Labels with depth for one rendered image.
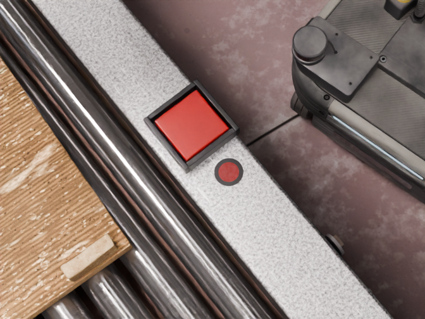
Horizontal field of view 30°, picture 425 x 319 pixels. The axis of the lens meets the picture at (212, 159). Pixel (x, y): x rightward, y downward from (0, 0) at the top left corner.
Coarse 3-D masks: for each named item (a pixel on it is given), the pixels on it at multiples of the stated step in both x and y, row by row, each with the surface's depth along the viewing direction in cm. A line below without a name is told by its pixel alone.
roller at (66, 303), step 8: (64, 296) 83; (72, 296) 84; (56, 304) 83; (64, 304) 83; (72, 304) 83; (80, 304) 83; (48, 312) 83; (56, 312) 82; (64, 312) 82; (72, 312) 82; (80, 312) 83; (88, 312) 84
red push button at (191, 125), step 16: (192, 96) 88; (176, 112) 87; (192, 112) 87; (208, 112) 87; (160, 128) 87; (176, 128) 87; (192, 128) 87; (208, 128) 86; (224, 128) 86; (176, 144) 86; (192, 144) 86; (208, 144) 86
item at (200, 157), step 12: (192, 84) 88; (180, 96) 87; (204, 96) 88; (168, 108) 88; (216, 108) 87; (144, 120) 87; (228, 120) 86; (156, 132) 86; (228, 132) 86; (168, 144) 86; (216, 144) 85; (204, 156) 86; (192, 168) 86
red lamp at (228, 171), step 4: (224, 164) 86; (228, 164) 86; (232, 164) 86; (220, 168) 86; (224, 168) 86; (228, 168) 86; (232, 168) 86; (236, 168) 86; (220, 172) 86; (224, 172) 86; (228, 172) 86; (232, 172) 86; (236, 172) 86; (220, 176) 86; (224, 176) 86; (228, 176) 86; (232, 176) 86; (236, 176) 86; (224, 180) 86; (228, 180) 86; (232, 180) 86
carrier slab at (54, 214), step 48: (0, 96) 88; (0, 144) 87; (48, 144) 86; (0, 192) 85; (48, 192) 85; (0, 240) 83; (48, 240) 83; (96, 240) 83; (0, 288) 82; (48, 288) 82
